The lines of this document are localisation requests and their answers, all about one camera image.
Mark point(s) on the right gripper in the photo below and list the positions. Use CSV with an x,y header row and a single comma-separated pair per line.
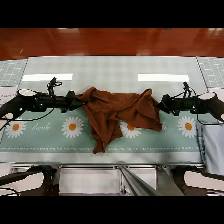
x,y
168,104

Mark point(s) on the silver frame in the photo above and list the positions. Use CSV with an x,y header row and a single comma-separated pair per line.
x,y
140,181

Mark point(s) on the light blue garment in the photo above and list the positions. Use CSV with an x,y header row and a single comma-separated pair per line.
x,y
213,146

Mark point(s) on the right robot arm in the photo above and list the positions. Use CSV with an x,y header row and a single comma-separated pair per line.
x,y
206,103

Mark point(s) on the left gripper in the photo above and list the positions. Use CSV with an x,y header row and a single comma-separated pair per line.
x,y
72,101

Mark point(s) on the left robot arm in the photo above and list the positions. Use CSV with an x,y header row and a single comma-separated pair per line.
x,y
31,101

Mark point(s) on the brown shirt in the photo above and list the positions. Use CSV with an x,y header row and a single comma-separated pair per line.
x,y
110,111

